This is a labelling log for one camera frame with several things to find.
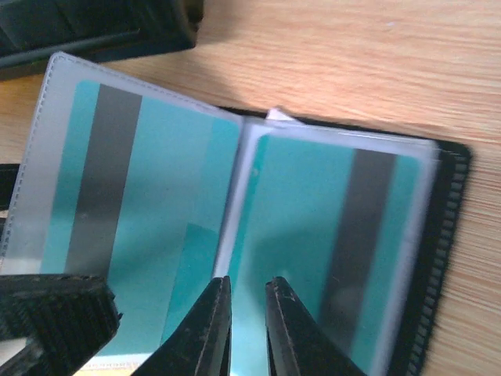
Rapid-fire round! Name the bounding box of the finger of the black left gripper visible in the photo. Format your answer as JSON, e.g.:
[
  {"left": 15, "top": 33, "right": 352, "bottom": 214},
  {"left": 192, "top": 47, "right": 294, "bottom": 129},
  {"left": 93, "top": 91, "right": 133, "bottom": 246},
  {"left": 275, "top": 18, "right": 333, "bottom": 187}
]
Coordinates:
[{"left": 1, "top": 274, "right": 120, "bottom": 375}]

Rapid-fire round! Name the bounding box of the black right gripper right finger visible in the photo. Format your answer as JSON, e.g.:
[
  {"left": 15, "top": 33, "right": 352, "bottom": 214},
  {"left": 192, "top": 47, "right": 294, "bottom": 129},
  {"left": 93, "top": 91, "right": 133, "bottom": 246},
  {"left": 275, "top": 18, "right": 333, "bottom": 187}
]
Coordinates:
[{"left": 265, "top": 277, "right": 364, "bottom": 376}]

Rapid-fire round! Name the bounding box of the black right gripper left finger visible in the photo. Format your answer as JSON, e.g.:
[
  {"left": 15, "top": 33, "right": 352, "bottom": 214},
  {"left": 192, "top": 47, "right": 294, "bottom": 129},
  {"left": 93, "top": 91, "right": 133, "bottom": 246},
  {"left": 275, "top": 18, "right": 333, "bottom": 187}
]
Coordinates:
[{"left": 133, "top": 276, "right": 232, "bottom": 376}]

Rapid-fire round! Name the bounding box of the teal card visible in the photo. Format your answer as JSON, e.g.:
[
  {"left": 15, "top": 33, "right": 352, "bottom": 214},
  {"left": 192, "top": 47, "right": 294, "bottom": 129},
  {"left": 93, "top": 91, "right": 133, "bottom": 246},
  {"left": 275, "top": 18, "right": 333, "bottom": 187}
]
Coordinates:
[
  {"left": 41, "top": 81, "right": 240, "bottom": 356},
  {"left": 230, "top": 135, "right": 422, "bottom": 375}
]

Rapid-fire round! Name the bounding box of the black leather card holder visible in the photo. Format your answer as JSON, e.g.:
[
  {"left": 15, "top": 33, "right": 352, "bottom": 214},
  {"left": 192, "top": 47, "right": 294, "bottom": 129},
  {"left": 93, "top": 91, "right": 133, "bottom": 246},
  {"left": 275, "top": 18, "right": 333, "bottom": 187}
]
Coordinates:
[{"left": 1, "top": 52, "right": 472, "bottom": 375}]

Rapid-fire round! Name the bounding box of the black right card bin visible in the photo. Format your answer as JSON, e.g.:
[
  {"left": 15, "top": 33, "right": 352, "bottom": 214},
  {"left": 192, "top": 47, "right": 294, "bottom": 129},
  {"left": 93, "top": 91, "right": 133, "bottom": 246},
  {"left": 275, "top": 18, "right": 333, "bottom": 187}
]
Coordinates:
[{"left": 1, "top": 0, "right": 204, "bottom": 81}]

